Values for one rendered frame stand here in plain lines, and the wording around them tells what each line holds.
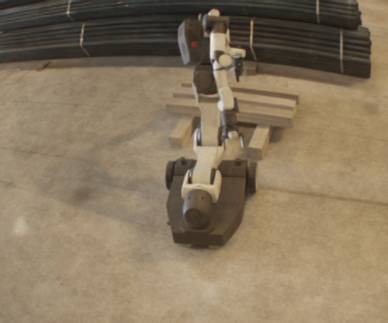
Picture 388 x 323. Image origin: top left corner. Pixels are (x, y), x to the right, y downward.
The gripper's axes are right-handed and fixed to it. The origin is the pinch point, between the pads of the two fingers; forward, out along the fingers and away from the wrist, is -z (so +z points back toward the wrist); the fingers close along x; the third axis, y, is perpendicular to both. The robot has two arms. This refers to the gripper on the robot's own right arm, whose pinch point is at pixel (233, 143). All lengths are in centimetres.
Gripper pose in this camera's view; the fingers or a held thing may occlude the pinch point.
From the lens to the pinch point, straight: 274.2
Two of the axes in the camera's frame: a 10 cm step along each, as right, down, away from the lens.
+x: 9.5, -1.9, 2.4
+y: -2.4, -0.2, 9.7
